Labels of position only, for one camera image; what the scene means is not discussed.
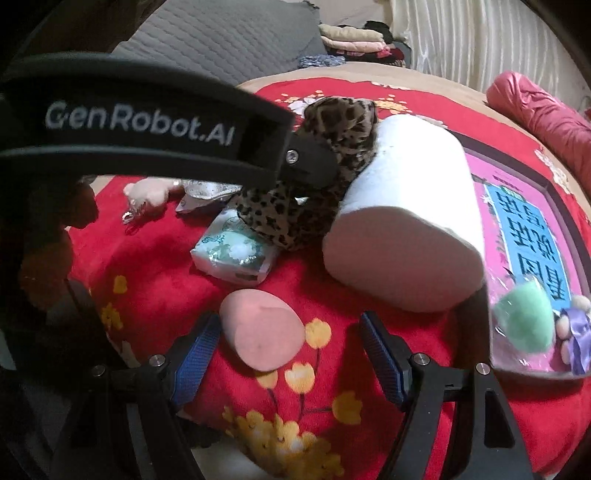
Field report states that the tan bed sheet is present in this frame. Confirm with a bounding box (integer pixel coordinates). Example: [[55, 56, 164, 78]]
[[239, 63, 590, 220]]

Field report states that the pink plush bear lilac hat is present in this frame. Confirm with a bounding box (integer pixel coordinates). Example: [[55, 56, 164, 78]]
[[122, 177, 183, 225]]

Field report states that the green tissue pack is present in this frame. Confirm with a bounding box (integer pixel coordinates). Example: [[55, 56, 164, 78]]
[[190, 207, 280, 286]]

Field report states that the blue patterned cloth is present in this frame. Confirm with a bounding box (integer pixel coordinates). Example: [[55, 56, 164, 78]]
[[297, 54, 346, 69]]

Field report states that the white floral scrunchie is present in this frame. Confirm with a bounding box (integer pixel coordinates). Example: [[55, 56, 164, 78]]
[[175, 180, 242, 214]]

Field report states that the pink rolled quilt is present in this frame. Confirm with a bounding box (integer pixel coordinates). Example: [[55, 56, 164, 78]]
[[486, 71, 590, 196]]

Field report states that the green makeup sponge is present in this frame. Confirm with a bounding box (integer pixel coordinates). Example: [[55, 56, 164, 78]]
[[492, 274, 556, 365]]

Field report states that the dark shallow cardboard box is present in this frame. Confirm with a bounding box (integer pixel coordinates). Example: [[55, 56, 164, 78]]
[[455, 133, 590, 383]]

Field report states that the stack of folded clothes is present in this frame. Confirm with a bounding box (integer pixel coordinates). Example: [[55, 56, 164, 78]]
[[318, 21, 412, 68]]

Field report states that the leopard print scrunchie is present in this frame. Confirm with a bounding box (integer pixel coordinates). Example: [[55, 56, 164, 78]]
[[235, 97, 379, 250]]

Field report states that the pink makeup sponge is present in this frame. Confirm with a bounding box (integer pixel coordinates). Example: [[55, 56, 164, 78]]
[[219, 289, 305, 372]]

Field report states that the white toilet paper roll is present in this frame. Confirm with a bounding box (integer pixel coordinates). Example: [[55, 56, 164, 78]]
[[322, 114, 485, 312]]

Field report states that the pink blue book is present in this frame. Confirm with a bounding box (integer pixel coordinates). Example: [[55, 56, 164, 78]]
[[466, 148, 590, 381]]

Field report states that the cream plush bear purple bow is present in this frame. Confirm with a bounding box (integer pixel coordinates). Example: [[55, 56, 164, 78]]
[[555, 295, 591, 376]]

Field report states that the red floral blanket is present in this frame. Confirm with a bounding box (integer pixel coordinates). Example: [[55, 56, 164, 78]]
[[66, 75, 591, 480]]

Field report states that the white curtain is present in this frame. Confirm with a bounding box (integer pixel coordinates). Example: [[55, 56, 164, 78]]
[[391, 0, 590, 112]]

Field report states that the grey quilted sofa cover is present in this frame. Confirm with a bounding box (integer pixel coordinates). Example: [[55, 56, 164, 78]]
[[113, 0, 325, 85]]

